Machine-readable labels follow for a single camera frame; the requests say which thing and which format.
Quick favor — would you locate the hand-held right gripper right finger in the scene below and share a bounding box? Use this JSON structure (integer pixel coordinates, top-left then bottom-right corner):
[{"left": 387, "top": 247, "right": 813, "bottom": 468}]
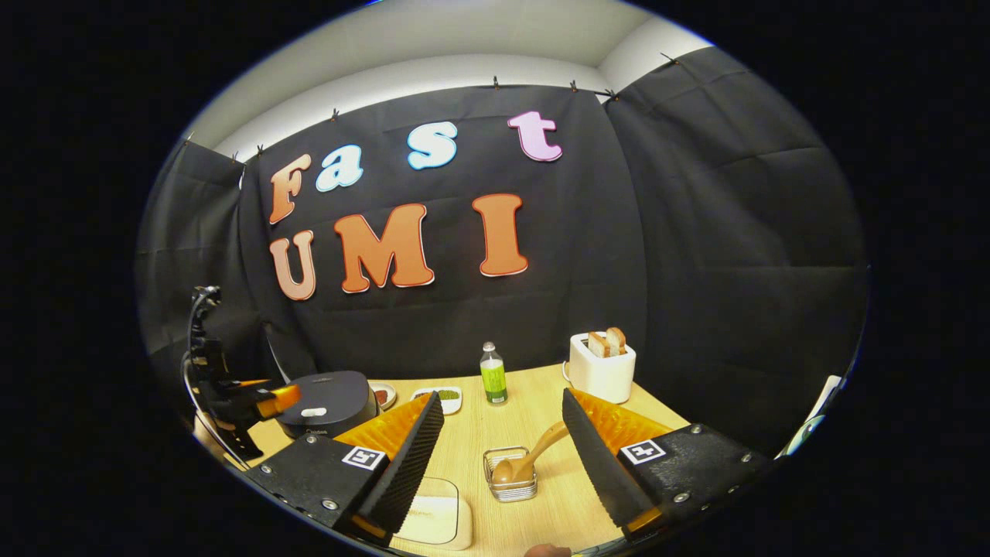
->
[{"left": 561, "top": 387, "right": 777, "bottom": 542}]

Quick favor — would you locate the green drink bottle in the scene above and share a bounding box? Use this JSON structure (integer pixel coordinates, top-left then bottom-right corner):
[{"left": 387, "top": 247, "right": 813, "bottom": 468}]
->
[{"left": 480, "top": 341, "right": 509, "bottom": 405}]

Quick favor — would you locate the white toaster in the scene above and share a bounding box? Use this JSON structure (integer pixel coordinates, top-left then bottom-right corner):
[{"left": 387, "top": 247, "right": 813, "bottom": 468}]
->
[{"left": 568, "top": 333, "right": 637, "bottom": 405}]

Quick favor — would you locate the wire chopstick holder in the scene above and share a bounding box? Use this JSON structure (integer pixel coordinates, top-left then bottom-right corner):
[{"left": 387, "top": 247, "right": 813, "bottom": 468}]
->
[{"left": 483, "top": 446, "right": 538, "bottom": 504}]

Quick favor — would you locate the black backdrop cloth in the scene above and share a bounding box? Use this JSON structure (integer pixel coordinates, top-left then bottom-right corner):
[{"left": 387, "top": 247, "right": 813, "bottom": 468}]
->
[{"left": 135, "top": 46, "right": 871, "bottom": 457}]

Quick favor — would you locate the wooden spoon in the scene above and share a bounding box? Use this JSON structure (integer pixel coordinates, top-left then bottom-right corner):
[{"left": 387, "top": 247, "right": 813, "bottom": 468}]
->
[{"left": 493, "top": 420, "right": 571, "bottom": 486}]

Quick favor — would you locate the dark lidded rice cooker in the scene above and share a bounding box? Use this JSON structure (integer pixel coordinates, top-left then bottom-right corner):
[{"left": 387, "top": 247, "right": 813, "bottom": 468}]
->
[{"left": 276, "top": 371, "right": 381, "bottom": 442}]

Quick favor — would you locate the white dish with green food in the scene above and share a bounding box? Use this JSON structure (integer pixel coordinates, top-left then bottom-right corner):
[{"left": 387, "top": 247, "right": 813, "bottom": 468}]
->
[{"left": 410, "top": 386, "right": 463, "bottom": 415}]

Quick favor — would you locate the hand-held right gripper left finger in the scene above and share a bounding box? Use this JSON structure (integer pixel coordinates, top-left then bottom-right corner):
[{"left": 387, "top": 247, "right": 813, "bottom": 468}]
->
[{"left": 241, "top": 391, "right": 446, "bottom": 548}]

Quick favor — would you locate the row of small black clips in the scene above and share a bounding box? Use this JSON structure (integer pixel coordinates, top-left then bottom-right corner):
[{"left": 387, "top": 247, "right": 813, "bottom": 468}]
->
[{"left": 184, "top": 52, "right": 678, "bottom": 165}]

